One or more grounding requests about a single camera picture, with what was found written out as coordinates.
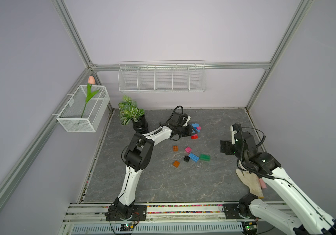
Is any blue long lego brick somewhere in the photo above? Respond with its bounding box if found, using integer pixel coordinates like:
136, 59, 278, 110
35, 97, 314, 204
191, 123, 200, 133
189, 153, 199, 162

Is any red lego brick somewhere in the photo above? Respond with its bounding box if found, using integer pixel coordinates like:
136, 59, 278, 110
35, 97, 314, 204
191, 134, 198, 140

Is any green long lego brick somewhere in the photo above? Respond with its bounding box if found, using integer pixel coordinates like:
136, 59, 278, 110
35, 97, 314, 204
199, 154, 211, 162

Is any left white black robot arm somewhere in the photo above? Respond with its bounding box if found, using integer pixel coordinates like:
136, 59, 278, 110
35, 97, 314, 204
113, 105, 196, 217

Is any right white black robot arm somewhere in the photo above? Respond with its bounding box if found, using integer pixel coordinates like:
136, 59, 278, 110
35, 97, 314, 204
220, 123, 336, 235

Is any pink lego brick middle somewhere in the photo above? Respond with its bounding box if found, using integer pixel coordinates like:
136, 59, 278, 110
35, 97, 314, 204
185, 147, 192, 154

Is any black lego brick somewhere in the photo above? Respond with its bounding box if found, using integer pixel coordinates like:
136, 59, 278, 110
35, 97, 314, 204
184, 156, 190, 163

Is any orange lego brick lower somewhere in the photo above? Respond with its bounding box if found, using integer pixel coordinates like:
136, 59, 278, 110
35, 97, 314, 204
173, 161, 180, 168

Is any purple pink brush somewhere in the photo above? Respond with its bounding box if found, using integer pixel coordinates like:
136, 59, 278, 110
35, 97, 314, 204
259, 178, 267, 189

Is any green potted plant black pot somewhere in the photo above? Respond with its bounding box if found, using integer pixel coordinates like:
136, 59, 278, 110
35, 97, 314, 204
118, 95, 149, 134

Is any pink artificial tulip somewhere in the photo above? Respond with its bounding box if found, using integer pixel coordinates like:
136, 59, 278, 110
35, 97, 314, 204
81, 76, 99, 118

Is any white mesh side basket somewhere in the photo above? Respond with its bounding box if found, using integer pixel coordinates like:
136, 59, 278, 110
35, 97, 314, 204
53, 85, 110, 133

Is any white wire wall basket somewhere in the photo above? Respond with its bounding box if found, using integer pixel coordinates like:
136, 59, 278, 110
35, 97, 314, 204
118, 60, 207, 93

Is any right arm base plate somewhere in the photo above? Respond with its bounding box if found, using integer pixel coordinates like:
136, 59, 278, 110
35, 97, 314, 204
222, 203, 259, 221

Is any aluminium front rail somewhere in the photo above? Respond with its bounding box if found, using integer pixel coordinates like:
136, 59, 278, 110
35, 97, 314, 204
57, 200, 319, 235

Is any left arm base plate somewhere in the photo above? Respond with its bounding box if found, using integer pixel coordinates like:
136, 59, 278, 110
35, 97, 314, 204
106, 205, 147, 221

